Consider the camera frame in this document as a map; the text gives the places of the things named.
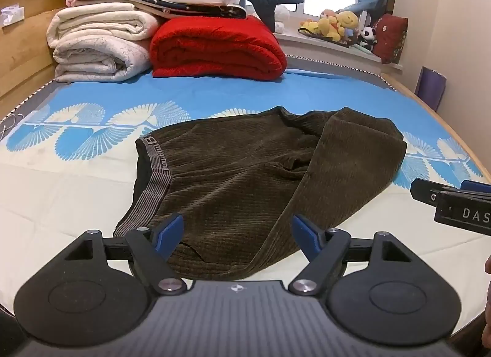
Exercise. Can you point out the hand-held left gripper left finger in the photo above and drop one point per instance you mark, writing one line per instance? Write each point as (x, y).
(170, 232)

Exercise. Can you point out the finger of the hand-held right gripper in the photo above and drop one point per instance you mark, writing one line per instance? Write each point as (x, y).
(425, 194)
(477, 186)

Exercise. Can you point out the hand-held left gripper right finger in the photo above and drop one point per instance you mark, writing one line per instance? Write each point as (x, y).
(306, 236)

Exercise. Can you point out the person's right hand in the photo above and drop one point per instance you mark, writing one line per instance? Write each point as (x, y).
(488, 318)

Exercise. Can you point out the red patterned cushion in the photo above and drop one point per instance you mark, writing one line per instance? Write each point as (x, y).
(391, 38)

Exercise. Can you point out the panda plush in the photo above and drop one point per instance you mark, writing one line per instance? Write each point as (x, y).
(367, 36)

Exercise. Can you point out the white windowsill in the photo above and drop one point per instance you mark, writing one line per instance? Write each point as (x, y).
(326, 48)

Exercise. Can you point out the white patterned folded quilt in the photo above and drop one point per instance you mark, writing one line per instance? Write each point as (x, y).
(96, 59)

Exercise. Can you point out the red folded blanket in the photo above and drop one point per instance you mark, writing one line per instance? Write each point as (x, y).
(218, 46)

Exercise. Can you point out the yellow bear plush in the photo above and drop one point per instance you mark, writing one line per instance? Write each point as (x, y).
(330, 27)

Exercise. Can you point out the small white plush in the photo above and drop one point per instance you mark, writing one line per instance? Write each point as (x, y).
(282, 15)

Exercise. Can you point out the cream folded quilt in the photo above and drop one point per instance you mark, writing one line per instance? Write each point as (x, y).
(99, 21)

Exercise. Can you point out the navy printed folded blanket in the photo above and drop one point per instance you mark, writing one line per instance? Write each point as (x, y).
(191, 7)

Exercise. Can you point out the tissue box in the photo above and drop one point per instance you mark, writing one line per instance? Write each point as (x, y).
(11, 15)

